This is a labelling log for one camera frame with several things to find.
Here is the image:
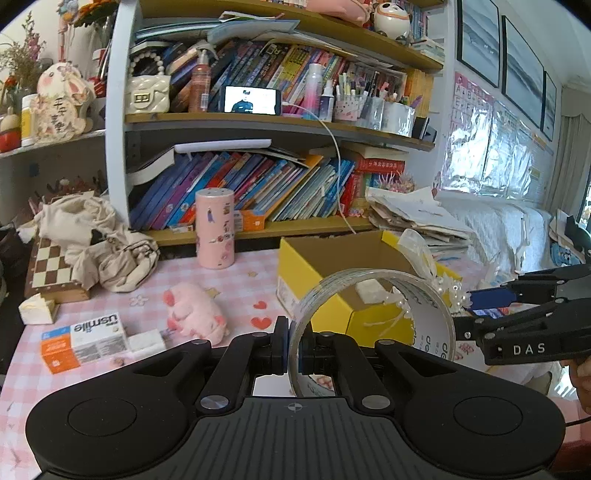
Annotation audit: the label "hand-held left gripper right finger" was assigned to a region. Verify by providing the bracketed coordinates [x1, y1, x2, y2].
[298, 331, 462, 412]

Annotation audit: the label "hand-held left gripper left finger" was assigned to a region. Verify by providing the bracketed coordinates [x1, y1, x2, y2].
[131, 316, 291, 414]

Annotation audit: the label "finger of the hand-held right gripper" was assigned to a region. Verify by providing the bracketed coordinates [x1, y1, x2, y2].
[470, 264, 591, 311]
[455, 298, 591, 342]

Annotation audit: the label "clear tape roll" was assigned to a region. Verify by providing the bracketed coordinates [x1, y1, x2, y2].
[288, 268, 458, 398]

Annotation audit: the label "pink plush pig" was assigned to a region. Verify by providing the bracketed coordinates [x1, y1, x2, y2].
[163, 282, 228, 342]

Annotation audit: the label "yellow cardboard box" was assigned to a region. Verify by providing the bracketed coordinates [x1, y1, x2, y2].
[277, 230, 462, 361]

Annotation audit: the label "white eraser block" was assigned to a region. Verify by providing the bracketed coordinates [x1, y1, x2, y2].
[127, 330, 169, 354]

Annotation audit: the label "white toothpaste box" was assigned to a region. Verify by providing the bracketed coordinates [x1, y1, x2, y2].
[69, 311, 132, 361]

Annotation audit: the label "person's right hand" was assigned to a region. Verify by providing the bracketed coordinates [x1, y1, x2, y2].
[567, 356, 591, 416]

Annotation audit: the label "white quilted cover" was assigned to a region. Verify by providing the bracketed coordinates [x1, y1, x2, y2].
[438, 194, 591, 287]

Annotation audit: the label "pile of papers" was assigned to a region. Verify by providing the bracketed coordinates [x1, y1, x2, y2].
[367, 187, 476, 259]

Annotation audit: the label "pink cylindrical canister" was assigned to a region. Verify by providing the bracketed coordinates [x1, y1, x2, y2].
[195, 188, 237, 268]

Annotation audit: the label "pink checkered desk mat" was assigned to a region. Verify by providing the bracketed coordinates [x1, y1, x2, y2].
[0, 251, 578, 444]

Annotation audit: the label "silver foil window cover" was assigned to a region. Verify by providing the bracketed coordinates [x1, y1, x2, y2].
[438, 99, 555, 199]

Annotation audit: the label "pale curtain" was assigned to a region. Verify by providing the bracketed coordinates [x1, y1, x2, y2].
[554, 111, 591, 217]

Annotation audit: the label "small black device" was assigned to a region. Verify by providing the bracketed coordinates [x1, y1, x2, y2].
[411, 116, 437, 141]

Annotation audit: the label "beige cloth bag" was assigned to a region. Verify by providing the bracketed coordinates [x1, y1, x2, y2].
[37, 193, 161, 292]

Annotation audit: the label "silver tin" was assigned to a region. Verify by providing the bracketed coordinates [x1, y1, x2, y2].
[369, 97, 416, 137]

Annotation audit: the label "white lamp bar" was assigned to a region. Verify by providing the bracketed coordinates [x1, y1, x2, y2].
[174, 138, 273, 155]

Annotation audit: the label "thick black-edged book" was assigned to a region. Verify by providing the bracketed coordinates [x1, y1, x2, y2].
[126, 147, 176, 185]

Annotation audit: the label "pink pen holder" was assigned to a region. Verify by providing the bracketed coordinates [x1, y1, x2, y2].
[332, 71, 370, 121]

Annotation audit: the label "wooden chessboard box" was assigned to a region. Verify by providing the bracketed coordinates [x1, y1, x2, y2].
[23, 235, 93, 304]

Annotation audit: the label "smartphone with lit screen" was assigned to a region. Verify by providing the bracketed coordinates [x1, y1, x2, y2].
[218, 85, 282, 116]

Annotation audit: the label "white and pink bottle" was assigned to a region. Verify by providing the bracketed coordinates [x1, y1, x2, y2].
[302, 64, 326, 120]

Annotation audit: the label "white bookshelf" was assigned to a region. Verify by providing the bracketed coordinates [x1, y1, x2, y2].
[0, 0, 446, 245]

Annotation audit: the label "amber spray bottle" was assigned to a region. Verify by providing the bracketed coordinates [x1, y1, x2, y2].
[188, 46, 218, 113]

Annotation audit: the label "row of upright paperback books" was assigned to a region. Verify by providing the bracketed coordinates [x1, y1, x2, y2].
[166, 39, 398, 112]

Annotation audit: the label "dark brown bag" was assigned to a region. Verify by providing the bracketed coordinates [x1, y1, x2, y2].
[0, 224, 28, 296]

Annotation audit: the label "cream pearl handbag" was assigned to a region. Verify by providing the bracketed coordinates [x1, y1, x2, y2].
[126, 48, 171, 115]

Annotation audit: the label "panda figure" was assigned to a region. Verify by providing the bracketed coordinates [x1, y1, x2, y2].
[372, 2, 411, 44]

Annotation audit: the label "rabbit wooden plaque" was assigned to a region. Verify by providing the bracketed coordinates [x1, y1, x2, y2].
[34, 62, 93, 141]

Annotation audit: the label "pink plush toy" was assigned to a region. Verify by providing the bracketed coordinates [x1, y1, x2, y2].
[305, 0, 370, 24]

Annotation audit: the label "white bottle with yellow label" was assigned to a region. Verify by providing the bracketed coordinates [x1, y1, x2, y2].
[21, 93, 40, 147]

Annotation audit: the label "red daruma doll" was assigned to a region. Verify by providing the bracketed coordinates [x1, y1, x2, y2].
[0, 107, 23, 153]

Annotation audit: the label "orange artificial flowers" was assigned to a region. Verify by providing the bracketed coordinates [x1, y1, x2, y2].
[74, 0, 118, 26]

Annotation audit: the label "dried flowers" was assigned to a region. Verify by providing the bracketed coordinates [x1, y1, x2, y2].
[0, 11, 47, 84]

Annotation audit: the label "alphabet wall poster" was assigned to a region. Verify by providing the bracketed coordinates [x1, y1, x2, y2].
[441, 71, 497, 190]

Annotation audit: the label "white cable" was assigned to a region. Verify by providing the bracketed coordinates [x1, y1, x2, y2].
[281, 104, 358, 236]

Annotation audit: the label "narrow framed wall picture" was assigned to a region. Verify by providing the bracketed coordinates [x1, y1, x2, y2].
[541, 71, 558, 141]

